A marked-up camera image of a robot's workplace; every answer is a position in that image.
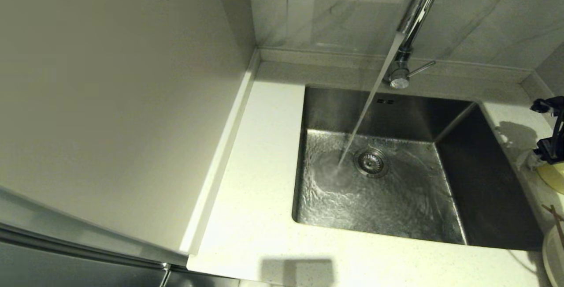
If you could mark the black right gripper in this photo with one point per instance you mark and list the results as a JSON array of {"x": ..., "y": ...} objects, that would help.
[{"x": 553, "y": 150}]

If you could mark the pale yellow bowl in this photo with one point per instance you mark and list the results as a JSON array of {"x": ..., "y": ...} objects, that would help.
[{"x": 555, "y": 177}]

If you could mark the round cream plate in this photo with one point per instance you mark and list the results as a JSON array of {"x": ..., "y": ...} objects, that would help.
[{"x": 554, "y": 256}]

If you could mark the thin chrome faucet lever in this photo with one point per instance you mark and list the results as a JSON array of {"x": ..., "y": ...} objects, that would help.
[{"x": 421, "y": 69}]

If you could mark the stainless steel sink basin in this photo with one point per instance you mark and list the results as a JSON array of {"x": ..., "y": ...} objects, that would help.
[{"x": 396, "y": 216}]

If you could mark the round metal drain strainer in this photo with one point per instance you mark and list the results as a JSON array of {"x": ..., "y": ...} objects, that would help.
[{"x": 371, "y": 162}]

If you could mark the tall chrome faucet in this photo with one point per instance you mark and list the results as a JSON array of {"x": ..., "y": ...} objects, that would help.
[{"x": 421, "y": 5}]

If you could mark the tall pale cabinet side panel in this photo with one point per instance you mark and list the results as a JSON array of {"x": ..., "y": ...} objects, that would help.
[{"x": 110, "y": 102}]

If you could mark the metal cabinet trim strip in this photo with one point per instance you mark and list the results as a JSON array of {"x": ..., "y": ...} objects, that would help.
[{"x": 88, "y": 248}]

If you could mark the dark glossy cabinet door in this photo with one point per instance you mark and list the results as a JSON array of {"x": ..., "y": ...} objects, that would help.
[{"x": 66, "y": 271}]

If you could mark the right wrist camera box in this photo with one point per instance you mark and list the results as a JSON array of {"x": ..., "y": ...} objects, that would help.
[{"x": 544, "y": 104}]

